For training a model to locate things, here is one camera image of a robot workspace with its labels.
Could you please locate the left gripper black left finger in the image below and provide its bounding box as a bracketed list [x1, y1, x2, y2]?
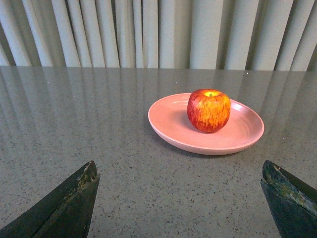
[0, 161, 100, 238]

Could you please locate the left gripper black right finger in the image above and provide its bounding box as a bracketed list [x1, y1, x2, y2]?
[261, 160, 317, 238]

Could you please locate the red yellow apple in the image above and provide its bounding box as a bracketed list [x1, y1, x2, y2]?
[187, 89, 231, 133]

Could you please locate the pink plate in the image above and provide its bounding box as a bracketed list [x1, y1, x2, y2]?
[148, 93, 264, 155]

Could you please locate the grey pleated curtain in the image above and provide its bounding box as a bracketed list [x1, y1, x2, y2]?
[0, 0, 317, 71]

